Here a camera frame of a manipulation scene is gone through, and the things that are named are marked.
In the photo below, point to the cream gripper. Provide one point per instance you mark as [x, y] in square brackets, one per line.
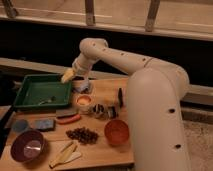
[68, 75]

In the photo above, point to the metal fork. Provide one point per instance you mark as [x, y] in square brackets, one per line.
[47, 100]

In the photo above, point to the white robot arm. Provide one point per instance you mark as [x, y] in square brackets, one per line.
[154, 90]

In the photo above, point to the orange plastic cup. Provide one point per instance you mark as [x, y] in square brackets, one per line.
[84, 104]

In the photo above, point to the blue crumpled cloth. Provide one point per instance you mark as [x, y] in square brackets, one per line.
[85, 87]

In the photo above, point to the green plastic tray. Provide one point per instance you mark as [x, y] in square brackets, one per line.
[39, 87]

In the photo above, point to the grey brush block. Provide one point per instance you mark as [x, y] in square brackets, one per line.
[65, 112]

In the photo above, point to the black marker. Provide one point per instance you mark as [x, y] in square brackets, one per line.
[120, 97]

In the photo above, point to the blue sponge block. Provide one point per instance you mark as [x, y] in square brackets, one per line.
[45, 125]

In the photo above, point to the small black white can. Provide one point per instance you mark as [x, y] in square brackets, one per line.
[112, 112]

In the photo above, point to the wooden cutting board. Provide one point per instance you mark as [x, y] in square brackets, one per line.
[93, 156]

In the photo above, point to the pile of brown beans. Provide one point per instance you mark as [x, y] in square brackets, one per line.
[83, 135]

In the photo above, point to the blue round lid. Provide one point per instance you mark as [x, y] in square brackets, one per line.
[20, 126]

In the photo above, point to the orange bowl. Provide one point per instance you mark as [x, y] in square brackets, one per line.
[116, 132]

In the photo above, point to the yellow wooden spatula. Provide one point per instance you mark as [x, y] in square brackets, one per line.
[67, 154]

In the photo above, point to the purple bowl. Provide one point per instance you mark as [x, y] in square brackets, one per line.
[27, 146]

